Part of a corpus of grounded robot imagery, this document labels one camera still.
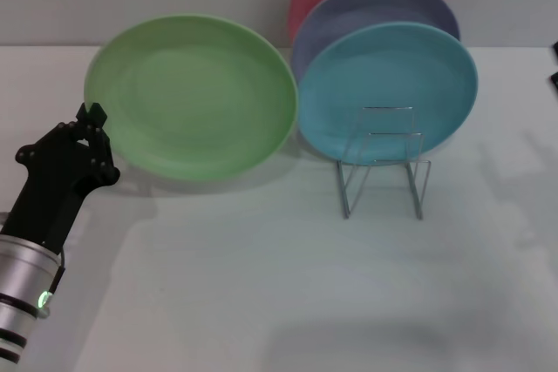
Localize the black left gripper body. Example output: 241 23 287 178
0 140 104 256

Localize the green round plate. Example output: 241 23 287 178
84 13 300 182

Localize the light blue round plate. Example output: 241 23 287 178
297 21 480 167

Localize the purple round plate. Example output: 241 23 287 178
290 0 462 81

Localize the thin left wrist cable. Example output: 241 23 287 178
45 248 67 319

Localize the chrome wire plate rack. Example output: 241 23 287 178
335 105 432 221

